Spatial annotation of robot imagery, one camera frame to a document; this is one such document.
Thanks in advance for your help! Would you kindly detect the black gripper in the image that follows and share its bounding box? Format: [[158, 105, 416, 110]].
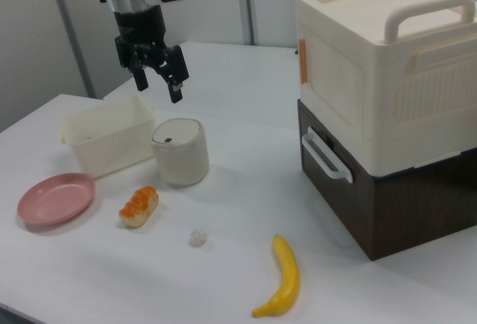
[[113, 4, 190, 104]]

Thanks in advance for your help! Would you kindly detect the small cream trash can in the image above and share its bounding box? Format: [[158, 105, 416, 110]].
[[150, 117, 210, 188]]

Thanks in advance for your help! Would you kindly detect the translucent white plastic container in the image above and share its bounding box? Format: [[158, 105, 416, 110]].
[[57, 95, 157, 180]]

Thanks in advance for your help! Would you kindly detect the bread with orange topping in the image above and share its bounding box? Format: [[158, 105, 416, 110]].
[[118, 185, 160, 229]]

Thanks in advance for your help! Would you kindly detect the pink plate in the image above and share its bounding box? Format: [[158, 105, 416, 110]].
[[16, 173, 96, 227]]

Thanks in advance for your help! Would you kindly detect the crumpled white paper ball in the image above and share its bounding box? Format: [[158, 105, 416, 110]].
[[189, 228, 208, 248]]

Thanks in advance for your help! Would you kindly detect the yellow banana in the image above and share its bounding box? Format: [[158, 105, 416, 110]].
[[251, 234, 301, 318]]

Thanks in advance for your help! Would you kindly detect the dark brown drawer cabinet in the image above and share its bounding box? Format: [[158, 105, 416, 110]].
[[297, 98, 477, 262]]

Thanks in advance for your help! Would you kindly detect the white drawer handle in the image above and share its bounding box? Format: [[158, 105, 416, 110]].
[[300, 127, 354, 183]]

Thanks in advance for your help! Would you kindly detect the cream storage box with handles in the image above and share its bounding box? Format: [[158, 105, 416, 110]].
[[293, 0, 477, 176]]

